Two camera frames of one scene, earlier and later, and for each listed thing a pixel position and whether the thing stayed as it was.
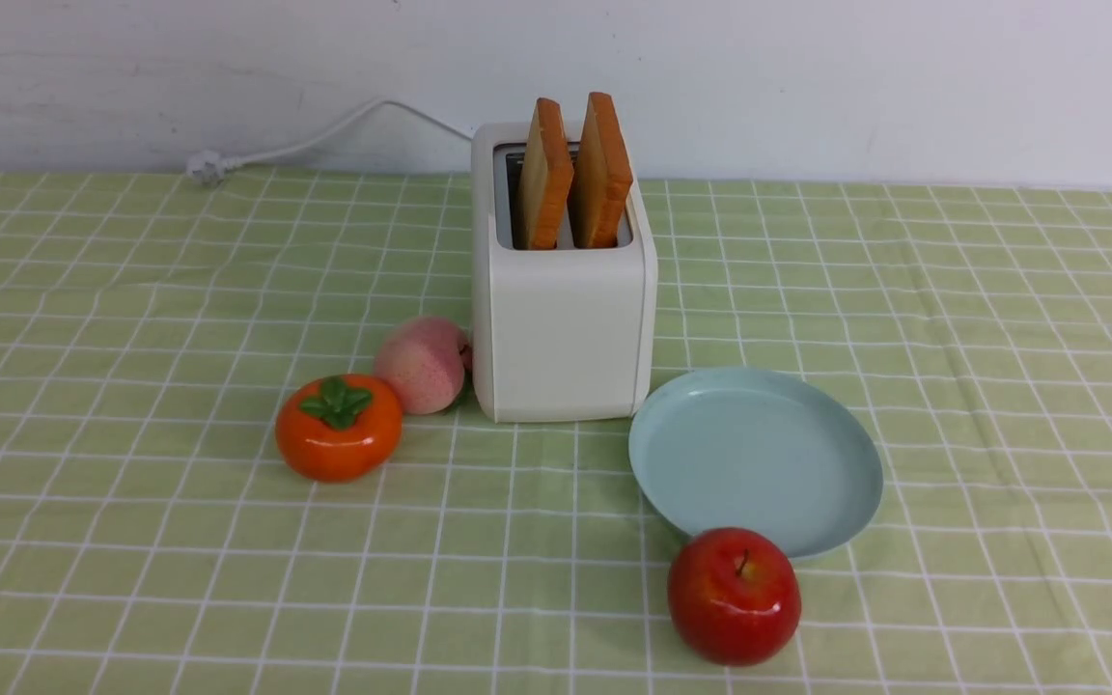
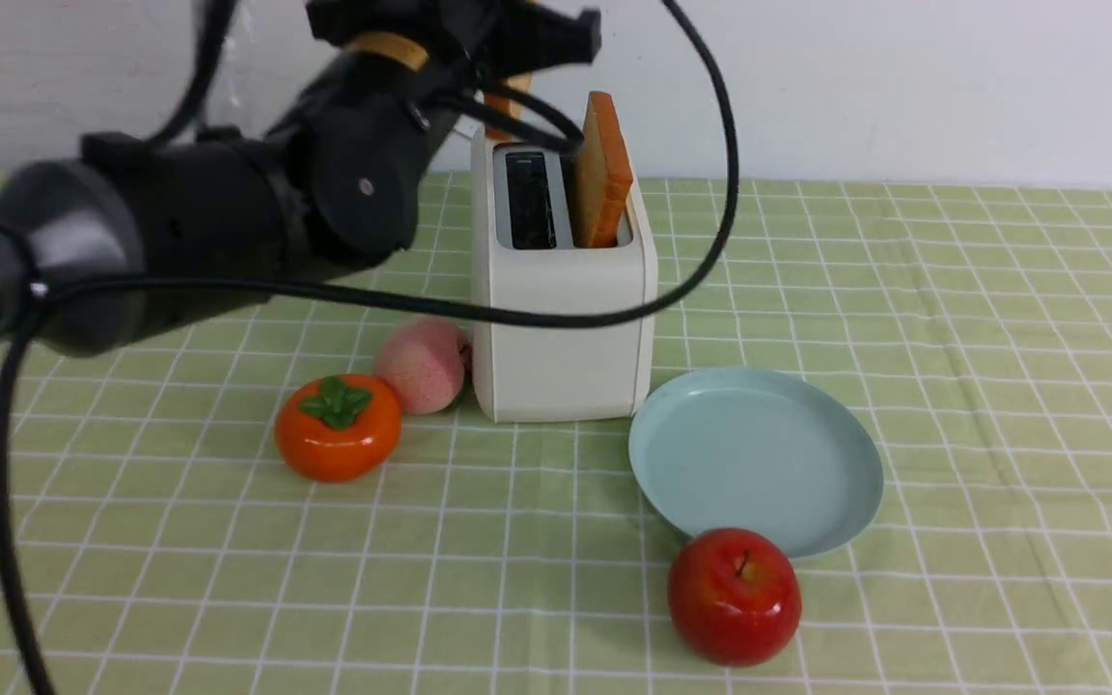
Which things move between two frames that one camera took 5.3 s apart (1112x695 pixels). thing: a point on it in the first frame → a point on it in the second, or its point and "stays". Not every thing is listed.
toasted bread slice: [601, 178] stays
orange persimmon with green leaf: [339, 428] stays
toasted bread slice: [545, 177] → [498, 103]
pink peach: [430, 358] stays
